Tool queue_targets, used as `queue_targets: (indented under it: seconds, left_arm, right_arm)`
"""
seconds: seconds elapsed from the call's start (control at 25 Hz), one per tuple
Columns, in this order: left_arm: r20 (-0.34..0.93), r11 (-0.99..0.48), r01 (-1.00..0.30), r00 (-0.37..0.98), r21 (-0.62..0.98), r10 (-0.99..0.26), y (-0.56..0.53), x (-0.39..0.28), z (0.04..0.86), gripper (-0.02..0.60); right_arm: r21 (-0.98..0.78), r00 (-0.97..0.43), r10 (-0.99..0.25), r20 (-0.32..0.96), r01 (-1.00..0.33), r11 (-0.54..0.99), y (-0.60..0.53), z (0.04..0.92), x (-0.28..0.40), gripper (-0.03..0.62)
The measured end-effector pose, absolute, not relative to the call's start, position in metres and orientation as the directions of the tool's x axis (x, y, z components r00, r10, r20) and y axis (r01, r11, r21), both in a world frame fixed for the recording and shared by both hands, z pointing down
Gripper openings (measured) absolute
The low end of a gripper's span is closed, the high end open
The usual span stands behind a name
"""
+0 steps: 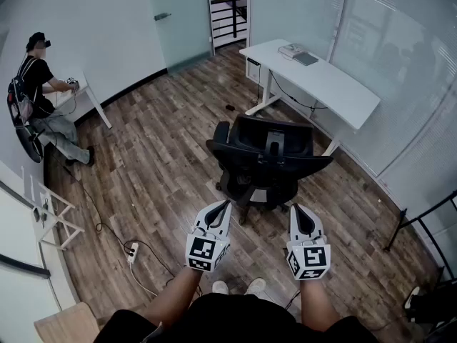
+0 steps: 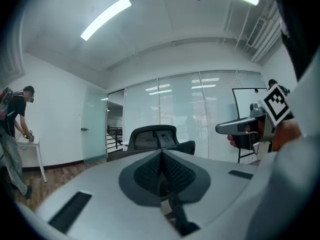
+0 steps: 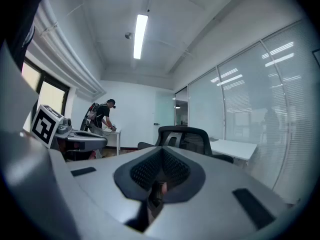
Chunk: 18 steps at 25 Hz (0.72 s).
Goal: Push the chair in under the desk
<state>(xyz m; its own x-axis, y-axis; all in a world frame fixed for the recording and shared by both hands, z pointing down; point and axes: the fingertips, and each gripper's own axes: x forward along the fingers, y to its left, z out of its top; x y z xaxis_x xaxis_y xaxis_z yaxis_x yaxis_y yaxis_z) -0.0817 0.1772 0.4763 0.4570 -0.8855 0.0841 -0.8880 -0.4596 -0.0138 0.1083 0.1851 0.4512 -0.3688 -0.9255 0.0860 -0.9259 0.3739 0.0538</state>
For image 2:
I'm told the ceiling air vent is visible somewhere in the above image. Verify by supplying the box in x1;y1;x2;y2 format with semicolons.
246;17;266;48

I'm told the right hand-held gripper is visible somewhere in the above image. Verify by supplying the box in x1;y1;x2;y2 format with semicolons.
215;83;295;160

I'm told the whiteboard with black stand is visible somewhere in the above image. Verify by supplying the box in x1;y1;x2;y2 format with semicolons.
231;87;270;164

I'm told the person's right hand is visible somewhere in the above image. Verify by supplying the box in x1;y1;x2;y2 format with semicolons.
226;133;239;149

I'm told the person's black clothing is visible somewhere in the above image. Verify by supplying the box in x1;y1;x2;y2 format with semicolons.
261;0;320;83

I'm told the frosted glass door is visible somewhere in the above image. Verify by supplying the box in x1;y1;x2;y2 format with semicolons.
81;85;109;164

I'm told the black metal railing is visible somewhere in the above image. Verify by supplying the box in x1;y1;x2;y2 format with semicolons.
106;124;124;152

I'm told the person's right forearm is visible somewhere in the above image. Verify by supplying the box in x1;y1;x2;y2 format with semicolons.
271;120;303;153

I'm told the black office chair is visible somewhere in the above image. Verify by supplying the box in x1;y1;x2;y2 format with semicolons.
106;124;201;237

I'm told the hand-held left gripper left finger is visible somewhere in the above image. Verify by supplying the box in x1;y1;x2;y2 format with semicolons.
34;148;181;240

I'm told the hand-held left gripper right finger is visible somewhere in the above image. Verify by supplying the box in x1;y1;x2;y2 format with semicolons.
161;150;259;229

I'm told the white desk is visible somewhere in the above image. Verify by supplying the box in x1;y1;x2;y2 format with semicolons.
121;138;191;147

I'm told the small white table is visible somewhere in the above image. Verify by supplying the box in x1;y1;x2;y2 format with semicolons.
15;135;48;183

